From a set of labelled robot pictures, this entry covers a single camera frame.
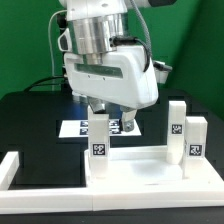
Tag white desk top panel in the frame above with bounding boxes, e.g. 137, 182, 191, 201
84, 145, 224, 192

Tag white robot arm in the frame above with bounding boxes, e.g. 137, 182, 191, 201
58, 0, 177, 132

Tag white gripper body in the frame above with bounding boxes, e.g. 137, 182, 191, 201
64, 45, 158, 109

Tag white L-shaped fixture frame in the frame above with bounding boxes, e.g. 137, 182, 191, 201
0, 151, 224, 214

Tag black cables on table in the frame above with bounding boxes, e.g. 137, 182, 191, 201
23, 76, 68, 93

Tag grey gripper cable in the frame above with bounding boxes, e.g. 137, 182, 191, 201
109, 0, 174, 84

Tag white camera cable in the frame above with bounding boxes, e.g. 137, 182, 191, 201
48, 9, 69, 78

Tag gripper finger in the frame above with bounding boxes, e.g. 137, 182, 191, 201
88, 97, 106, 114
121, 107, 137, 132

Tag fiducial marker sheet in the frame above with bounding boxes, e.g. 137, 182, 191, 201
58, 118, 142, 139

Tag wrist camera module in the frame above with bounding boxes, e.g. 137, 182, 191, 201
58, 28, 72, 52

